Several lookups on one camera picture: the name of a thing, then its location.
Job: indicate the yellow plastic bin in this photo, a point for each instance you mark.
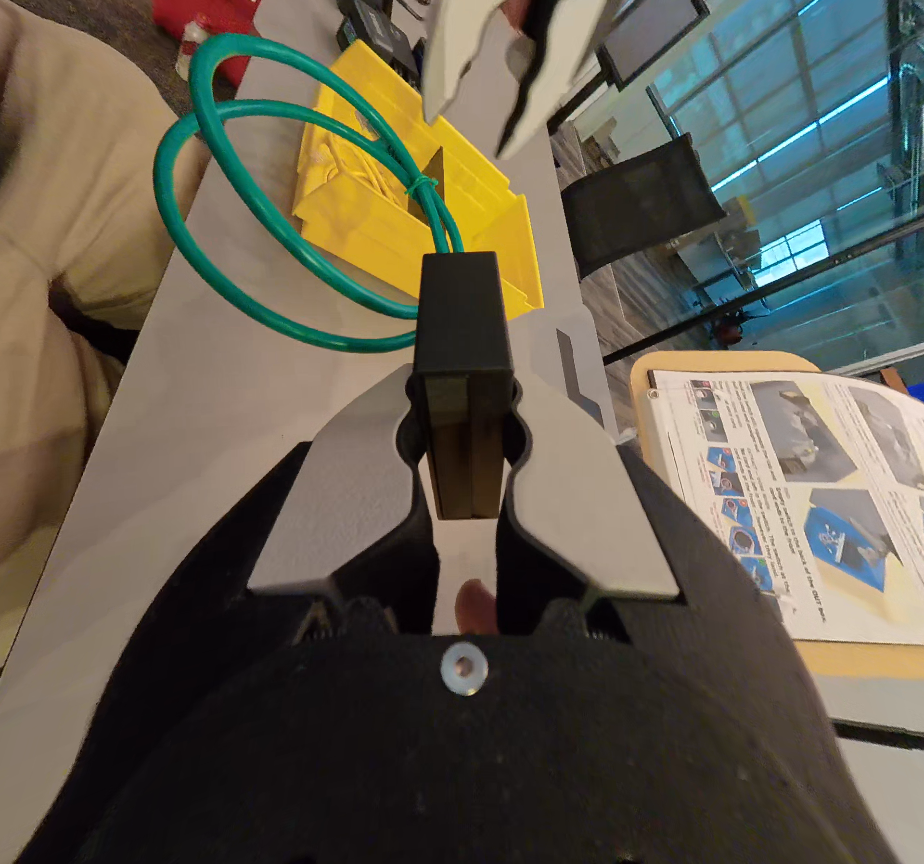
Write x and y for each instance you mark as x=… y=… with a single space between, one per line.
x=491 y=200

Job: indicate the blue box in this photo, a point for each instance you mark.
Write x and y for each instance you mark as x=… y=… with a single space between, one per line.
x=917 y=391

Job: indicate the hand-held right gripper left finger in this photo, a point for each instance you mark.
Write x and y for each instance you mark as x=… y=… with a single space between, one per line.
x=339 y=488

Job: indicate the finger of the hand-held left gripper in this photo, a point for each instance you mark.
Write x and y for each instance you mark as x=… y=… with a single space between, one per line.
x=570 y=41
x=462 y=19

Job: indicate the dark computer monitor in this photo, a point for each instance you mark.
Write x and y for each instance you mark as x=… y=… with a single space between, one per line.
x=653 y=26

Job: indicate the black port box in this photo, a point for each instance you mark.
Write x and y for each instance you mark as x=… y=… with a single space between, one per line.
x=462 y=315

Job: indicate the clear plastic bottle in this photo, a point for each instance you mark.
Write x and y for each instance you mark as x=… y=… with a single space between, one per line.
x=195 y=48

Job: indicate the person's right hand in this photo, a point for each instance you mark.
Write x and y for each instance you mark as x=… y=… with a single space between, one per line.
x=474 y=608

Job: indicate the printed instruction sheet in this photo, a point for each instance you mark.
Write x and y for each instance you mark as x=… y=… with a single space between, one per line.
x=794 y=503

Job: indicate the black power adapter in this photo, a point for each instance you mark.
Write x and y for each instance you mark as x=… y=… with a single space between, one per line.
x=379 y=37

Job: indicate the black mesh chair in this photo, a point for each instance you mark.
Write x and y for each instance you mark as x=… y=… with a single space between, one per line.
x=639 y=207

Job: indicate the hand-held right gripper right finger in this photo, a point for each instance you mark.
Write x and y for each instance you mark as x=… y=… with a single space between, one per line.
x=585 y=503

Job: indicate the person's beige clothing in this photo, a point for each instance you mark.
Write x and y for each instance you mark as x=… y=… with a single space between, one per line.
x=72 y=192

